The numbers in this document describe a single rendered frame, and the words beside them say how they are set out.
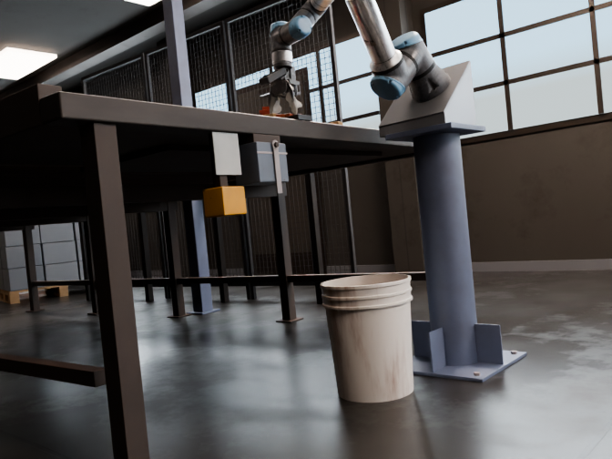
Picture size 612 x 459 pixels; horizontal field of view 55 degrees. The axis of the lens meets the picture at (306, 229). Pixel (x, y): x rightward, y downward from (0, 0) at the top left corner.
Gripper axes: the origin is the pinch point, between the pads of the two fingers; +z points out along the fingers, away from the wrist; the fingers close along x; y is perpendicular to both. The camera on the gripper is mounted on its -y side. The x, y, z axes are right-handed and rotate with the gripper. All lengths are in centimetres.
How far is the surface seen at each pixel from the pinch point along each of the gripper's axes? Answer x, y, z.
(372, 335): -41, -14, 77
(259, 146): -22.6, -39.3, 17.4
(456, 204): -51, 31, 37
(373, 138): -20.7, 29.3, 8.9
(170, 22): 179, 102, -112
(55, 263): 483, 171, 52
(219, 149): -20, -53, 19
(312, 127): -20.9, -9.9, 8.7
